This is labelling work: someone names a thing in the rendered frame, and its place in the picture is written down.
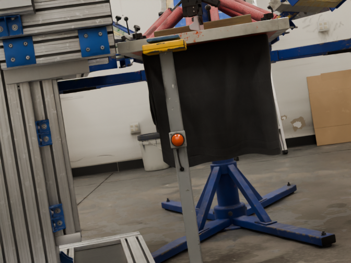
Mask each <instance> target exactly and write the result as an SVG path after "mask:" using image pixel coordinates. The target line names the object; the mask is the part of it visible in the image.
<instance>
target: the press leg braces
mask: <svg viewBox="0 0 351 263"><path fill-rule="evenodd" d="M237 169H238V168H237ZM237 169H236V167H235V166H234V165H233V164H232V165H228V166H227V170H228V174H229V175H230V177H231V178H232V180H233V181H234V183H235V184H236V186H237V187H238V188H239V190H240V191H241V193H242V194H243V196H244V197H245V199H246V200H247V202H248V203H249V205H250V206H251V208H252V209H253V211H254V213H255V214H256V216H257V217H258V219H259V220H258V221H255V222H254V223H258V224H263V225H269V224H272V223H276V222H277V221H273V220H271V219H270V217H269V216H268V214H267V213H266V211H265V210H264V208H263V207H262V205H261V204H260V202H262V201H264V200H266V199H267V198H262V197H261V196H260V194H259V193H258V192H257V191H256V190H255V188H254V187H253V186H252V185H251V183H250V182H249V181H248V180H247V179H246V177H245V176H244V175H243V174H242V173H241V171H240V170H239V169H238V170H237ZM220 177H221V169H220V167H219V166H217V167H214V168H213V171H212V173H211V172H210V175H209V177H208V179H207V182H206V184H205V186H204V189H203V191H202V194H201V196H200V198H199V201H198V203H197V205H196V207H195V210H199V212H198V215H197V217H196V218H197V226H198V232H199V234H200V233H202V232H204V231H206V230H208V229H209V228H204V225H205V222H206V219H207V216H208V213H209V210H210V207H211V205H212V202H213V199H214V195H215V192H216V189H217V186H218V183H219V180H220Z"/></svg>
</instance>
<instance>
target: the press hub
mask: <svg viewBox="0 0 351 263"><path fill-rule="evenodd" d="M206 5H208V4H207V3H204V2H202V10H203V14H202V17H203V22H208V13H207V10H206V9H205V6H206ZM232 164H233V165H234V166H235V167H236V169H237V162H236V161H234V158H232V159H228V160H221V161H213V162H212V164H210V169H211V173H212V171H213V168H214V167H217V166H219V167H220V169H221V177H220V180H219V183H218V186H217V189H216V194H217V201H218V205H216V206H215V207H214V211H213V214H214V215H215V220H216V219H230V223H231V225H230V226H228V227H226V228H224V229H223V230H221V231H229V230H237V229H242V228H243V227H240V226H236V225H233V222H232V218H236V217H240V216H247V213H246V210H247V206H245V203H243V202H240V199H239V192H238V187H237V186H236V184H235V183H234V181H233V180H232V178H231V177H230V175H229V174H228V170H227V166H228V165H232ZM237 170H238V169H237Z"/></svg>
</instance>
